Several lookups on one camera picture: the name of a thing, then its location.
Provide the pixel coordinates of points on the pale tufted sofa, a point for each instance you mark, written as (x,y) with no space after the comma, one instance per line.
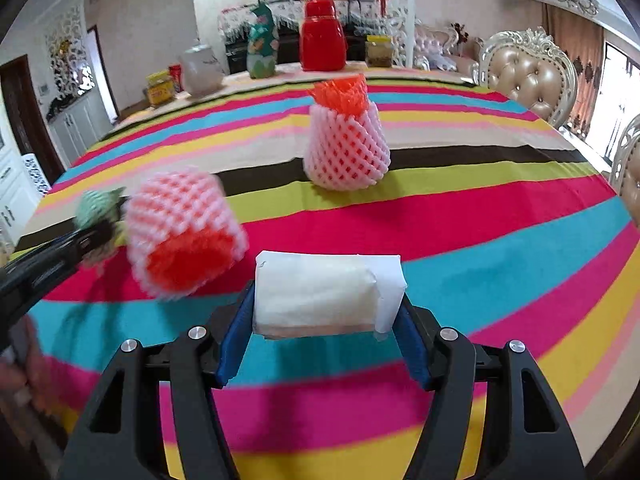
(440,50)

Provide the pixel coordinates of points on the pink and orange foam net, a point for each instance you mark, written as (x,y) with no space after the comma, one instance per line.
(175,210)
(345,150)

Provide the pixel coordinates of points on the striped tablecloth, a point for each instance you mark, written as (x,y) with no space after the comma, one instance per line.
(450,210)

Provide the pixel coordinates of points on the dark wooden door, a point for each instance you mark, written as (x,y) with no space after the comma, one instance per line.
(25,120)

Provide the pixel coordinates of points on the white cabinet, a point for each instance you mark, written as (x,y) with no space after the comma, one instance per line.
(80,125)

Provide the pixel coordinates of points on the sideboard with lace cloth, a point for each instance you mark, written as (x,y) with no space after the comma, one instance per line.
(235,30)

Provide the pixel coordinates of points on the red thermos jug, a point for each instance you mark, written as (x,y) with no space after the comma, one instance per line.
(322,40)

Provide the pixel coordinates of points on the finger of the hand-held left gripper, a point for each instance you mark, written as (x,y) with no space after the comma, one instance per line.
(50,260)

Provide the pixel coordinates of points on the yellow box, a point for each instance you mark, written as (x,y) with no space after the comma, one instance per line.
(159,90)

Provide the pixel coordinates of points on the ornate tufted dining chair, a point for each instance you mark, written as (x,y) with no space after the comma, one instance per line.
(530,80)
(627,160)

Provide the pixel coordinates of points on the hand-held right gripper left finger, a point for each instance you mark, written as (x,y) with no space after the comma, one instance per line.
(235,345)

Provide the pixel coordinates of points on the white tissue packet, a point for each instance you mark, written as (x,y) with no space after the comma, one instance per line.
(320,295)

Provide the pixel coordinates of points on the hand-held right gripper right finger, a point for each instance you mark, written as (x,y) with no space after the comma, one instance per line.
(412,350)

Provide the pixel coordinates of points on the green figurine vase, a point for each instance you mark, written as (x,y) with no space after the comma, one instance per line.
(262,45)

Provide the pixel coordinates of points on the green foam net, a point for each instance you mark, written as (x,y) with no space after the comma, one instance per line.
(97,207)

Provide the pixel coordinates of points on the glass jar with yellow lid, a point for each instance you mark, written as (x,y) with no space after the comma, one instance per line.
(378,52)

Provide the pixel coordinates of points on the brown curtain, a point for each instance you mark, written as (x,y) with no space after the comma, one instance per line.
(570,70)

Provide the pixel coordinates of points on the red can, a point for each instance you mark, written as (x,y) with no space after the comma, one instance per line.
(175,79)

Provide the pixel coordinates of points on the person's left hand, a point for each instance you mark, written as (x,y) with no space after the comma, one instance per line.
(37,370)

